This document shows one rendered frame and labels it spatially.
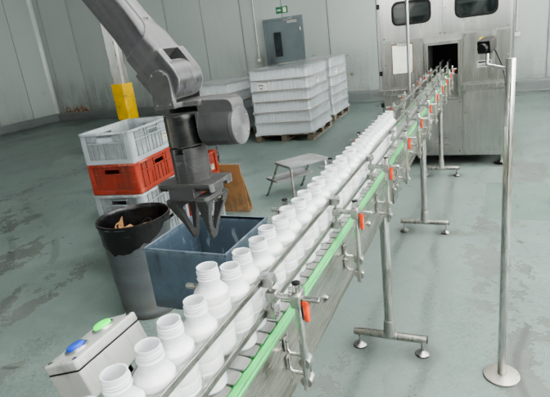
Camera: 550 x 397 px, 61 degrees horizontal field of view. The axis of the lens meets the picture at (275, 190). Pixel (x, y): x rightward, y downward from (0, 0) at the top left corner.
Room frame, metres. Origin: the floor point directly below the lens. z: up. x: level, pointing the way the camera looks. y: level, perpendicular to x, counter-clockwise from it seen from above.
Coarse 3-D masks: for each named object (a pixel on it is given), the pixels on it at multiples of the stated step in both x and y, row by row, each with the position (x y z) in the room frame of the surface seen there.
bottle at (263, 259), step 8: (256, 240) 0.89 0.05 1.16; (264, 240) 0.87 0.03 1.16; (256, 248) 0.86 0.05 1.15; (264, 248) 0.87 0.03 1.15; (256, 256) 0.86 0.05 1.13; (264, 256) 0.86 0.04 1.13; (272, 256) 0.87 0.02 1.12; (256, 264) 0.85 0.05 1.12; (264, 264) 0.85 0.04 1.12; (272, 264) 0.86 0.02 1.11; (264, 288) 0.85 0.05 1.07; (264, 296) 0.85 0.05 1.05; (264, 304) 0.85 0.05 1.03; (280, 304) 0.87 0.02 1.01
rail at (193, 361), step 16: (432, 80) 3.71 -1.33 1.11; (416, 112) 2.81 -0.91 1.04; (352, 176) 1.43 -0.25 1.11; (336, 192) 1.27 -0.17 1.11; (320, 240) 1.11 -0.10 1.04; (272, 272) 0.84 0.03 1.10; (256, 288) 0.78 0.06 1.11; (240, 304) 0.72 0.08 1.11; (224, 320) 0.68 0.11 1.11; (224, 368) 0.65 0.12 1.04; (176, 384) 0.54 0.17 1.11; (208, 384) 0.61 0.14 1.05
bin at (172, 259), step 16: (224, 224) 1.65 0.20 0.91; (240, 224) 1.62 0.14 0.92; (256, 224) 1.59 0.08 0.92; (160, 240) 1.51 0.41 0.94; (176, 240) 1.58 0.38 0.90; (192, 240) 1.67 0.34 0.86; (208, 240) 1.69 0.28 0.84; (224, 240) 1.65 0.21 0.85; (240, 240) 1.39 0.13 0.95; (160, 256) 1.40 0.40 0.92; (176, 256) 1.38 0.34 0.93; (192, 256) 1.35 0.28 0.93; (208, 256) 1.32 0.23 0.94; (224, 256) 1.30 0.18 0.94; (160, 272) 1.41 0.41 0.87; (176, 272) 1.38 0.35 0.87; (192, 272) 1.35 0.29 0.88; (160, 288) 1.42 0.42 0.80; (176, 288) 1.39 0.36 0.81; (160, 304) 1.42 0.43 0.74; (176, 304) 1.39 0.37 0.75
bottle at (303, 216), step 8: (296, 200) 1.11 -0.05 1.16; (304, 200) 1.08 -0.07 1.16; (296, 208) 1.08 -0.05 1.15; (304, 208) 1.08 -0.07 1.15; (296, 216) 1.07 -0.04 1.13; (304, 216) 1.07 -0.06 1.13; (304, 224) 1.06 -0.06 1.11; (312, 232) 1.08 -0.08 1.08; (304, 240) 1.06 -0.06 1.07; (312, 240) 1.07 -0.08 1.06; (304, 248) 1.06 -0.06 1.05; (312, 256) 1.07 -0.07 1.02
